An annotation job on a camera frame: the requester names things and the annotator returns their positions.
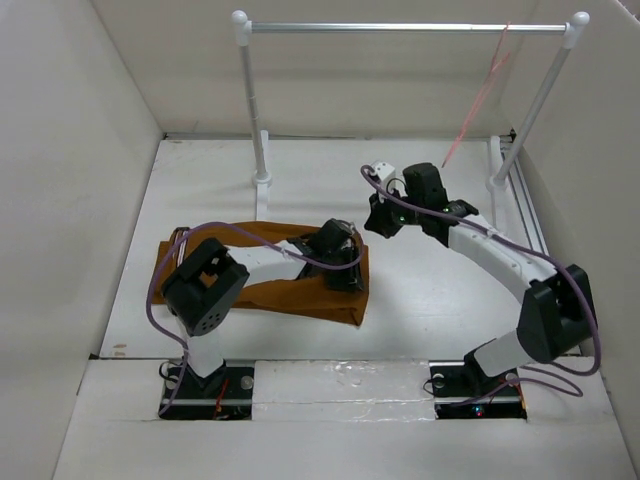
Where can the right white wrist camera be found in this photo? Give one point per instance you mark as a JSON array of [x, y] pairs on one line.
[[386, 176]]

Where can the aluminium rail right side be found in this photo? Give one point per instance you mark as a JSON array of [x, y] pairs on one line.
[[525, 207]]

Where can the pink wire hanger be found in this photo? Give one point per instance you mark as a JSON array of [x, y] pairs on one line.
[[496, 64]]

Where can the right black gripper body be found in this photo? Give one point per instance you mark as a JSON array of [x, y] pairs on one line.
[[392, 216]]

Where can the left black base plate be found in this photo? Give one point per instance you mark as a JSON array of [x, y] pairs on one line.
[[226, 395]]

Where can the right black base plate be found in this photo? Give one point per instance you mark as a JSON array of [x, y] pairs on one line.
[[459, 395]]

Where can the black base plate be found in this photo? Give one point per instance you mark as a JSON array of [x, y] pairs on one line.
[[459, 395], [226, 395]]

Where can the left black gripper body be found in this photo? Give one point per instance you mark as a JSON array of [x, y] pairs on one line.
[[339, 278]]

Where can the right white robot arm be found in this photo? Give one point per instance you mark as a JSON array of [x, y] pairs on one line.
[[557, 312]]

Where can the white and silver clothes rack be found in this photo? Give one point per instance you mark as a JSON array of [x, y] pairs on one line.
[[243, 27]]

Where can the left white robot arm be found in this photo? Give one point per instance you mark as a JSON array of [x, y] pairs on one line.
[[203, 273]]

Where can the brown trousers with striped trim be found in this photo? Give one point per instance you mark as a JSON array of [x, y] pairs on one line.
[[308, 297]]

